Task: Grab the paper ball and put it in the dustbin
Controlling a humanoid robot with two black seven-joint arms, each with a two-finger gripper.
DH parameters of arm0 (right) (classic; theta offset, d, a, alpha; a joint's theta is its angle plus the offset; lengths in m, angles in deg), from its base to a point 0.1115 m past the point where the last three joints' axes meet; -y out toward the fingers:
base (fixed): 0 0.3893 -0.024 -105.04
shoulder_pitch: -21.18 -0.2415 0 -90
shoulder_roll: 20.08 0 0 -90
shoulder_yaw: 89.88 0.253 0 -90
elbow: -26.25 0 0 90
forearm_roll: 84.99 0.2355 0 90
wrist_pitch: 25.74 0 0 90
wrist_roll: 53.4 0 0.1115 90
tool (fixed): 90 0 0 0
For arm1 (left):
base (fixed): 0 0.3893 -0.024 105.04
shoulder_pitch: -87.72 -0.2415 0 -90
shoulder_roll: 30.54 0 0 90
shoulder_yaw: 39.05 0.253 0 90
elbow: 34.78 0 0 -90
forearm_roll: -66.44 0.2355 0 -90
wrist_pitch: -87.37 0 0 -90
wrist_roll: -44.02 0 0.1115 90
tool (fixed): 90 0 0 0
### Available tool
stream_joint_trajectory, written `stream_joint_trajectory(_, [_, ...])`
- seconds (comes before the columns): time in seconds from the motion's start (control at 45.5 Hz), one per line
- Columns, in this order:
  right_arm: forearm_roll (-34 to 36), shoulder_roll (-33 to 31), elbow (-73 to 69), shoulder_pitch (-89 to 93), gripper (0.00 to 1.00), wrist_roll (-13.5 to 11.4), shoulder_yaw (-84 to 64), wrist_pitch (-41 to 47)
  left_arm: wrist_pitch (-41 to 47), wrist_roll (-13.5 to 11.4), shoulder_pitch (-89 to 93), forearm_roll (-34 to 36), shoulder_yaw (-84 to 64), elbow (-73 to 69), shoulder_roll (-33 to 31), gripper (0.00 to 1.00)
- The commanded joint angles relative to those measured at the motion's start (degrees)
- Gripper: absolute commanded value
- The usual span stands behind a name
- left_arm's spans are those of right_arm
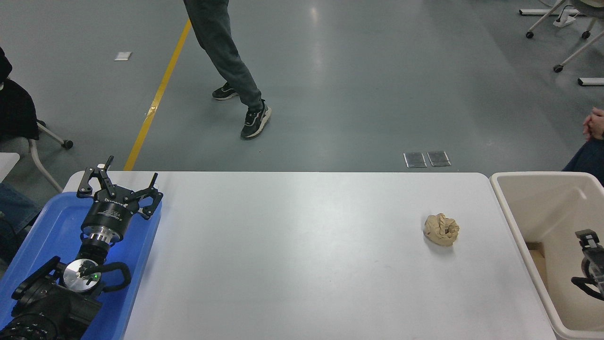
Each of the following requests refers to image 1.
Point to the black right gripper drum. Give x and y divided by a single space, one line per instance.
595 263

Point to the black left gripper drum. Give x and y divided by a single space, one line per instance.
111 215

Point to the tan paper ball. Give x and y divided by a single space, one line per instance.
441 230

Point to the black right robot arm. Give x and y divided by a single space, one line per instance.
578 281

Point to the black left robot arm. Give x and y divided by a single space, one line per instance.
45 307

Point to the person's hand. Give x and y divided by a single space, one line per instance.
595 123

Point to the blue plastic tray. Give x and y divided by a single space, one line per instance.
56 222

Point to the white-legged wheeled chair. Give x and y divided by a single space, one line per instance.
40 163

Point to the large pale plastic bin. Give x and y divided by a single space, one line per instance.
514 208

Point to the person's leg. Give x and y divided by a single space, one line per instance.
16 208

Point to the small white table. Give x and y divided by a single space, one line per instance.
7 163

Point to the seated person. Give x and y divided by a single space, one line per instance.
16 111

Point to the short white base bar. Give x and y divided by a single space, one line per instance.
592 81

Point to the walking person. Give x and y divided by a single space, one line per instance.
222 47

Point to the metal floor plate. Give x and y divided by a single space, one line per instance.
415 159
439 158

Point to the grey-legged wheeled chair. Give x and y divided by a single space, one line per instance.
580 51
547 13

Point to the white power strip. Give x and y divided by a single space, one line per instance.
565 20

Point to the long white base bar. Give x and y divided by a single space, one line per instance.
533 12

